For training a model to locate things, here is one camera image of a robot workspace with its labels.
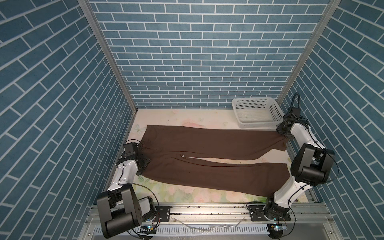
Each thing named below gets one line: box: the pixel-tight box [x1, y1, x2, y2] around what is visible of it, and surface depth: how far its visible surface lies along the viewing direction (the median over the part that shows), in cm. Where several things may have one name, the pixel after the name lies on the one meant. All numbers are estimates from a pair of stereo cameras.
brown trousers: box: [141, 125, 292, 198], surface depth 92 cm
